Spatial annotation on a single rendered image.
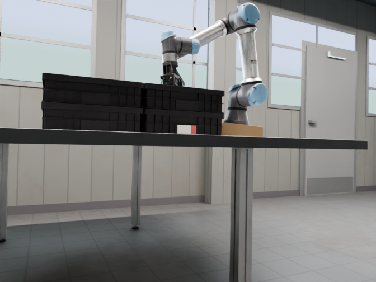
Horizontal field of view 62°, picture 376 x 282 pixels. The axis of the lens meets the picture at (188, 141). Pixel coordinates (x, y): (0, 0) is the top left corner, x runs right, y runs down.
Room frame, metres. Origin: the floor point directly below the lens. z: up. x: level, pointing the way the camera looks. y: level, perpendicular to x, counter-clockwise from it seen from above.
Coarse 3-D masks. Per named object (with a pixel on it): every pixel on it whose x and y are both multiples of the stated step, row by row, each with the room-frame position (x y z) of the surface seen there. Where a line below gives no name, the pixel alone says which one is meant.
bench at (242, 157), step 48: (0, 144) 2.05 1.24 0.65; (96, 144) 0.87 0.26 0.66; (144, 144) 0.93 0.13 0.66; (192, 144) 1.00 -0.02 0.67; (240, 144) 1.07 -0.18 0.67; (288, 144) 1.16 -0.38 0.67; (336, 144) 1.27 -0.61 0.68; (0, 192) 2.06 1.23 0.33; (240, 192) 1.13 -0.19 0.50; (0, 240) 2.08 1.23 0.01; (240, 240) 1.14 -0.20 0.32
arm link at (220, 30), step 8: (224, 16) 1.73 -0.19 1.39; (216, 24) 1.71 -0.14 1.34; (224, 24) 1.71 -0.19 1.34; (200, 32) 1.67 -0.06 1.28; (208, 32) 1.68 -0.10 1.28; (216, 32) 1.70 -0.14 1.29; (224, 32) 1.73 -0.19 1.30; (232, 32) 1.75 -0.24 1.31; (200, 40) 1.66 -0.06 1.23; (208, 40) 1.69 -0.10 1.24
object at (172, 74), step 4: (164, 64) 1.43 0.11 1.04; (168, 64) 1.43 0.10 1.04; (172, 64) 1.45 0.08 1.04; (176, 64) 1.46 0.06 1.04; (164, 68) 1.45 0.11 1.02; (168, 68) 1.45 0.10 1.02; (172, 68) 1.47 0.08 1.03; (164, 72) 1.44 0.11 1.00; (168, 72) 1.45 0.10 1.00; (172, 72) 1.45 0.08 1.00; (160, 76) 1.44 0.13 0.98; (164, 76) 1.44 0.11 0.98; (168, 76) 1.43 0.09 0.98; (172, 76) 1.42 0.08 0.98; (176, 76) 1.44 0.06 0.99; (164, 80) 1.43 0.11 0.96; (168, 80) 1.43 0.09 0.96; (172, 80) 1.42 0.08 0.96; (176, 80) 1.45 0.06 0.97; (180, 80) 1.49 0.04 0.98; (168, 84) 1.43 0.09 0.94; (172, 84) 1.42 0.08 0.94; (176, 84) 1.43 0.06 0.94
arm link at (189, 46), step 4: (184, 40) 1.48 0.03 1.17; (188, 40) 1.49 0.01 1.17; (192, 40) 1.50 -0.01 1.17; (196, 40) 1.52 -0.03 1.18; (184, 44) 1.48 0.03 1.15; (188, 44) 1.49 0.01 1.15; (192, 44) 1.49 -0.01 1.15; (196, 44) 1.51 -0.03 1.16; (180, 48) 1.48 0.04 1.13; (184, 48) 1.49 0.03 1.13; (188, 48) 1.49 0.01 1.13; (192, 48) 1.50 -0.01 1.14; (196, 48) 1.51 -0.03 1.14; (180, 52) 1.50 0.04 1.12; (184, 52) 1.51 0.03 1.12; (188, 52) 1.51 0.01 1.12; (192, 52) 1.52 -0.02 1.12; (196, 52) 1.53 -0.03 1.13; (180, 56) 1.58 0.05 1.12; (184, 56) 1.59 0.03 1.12
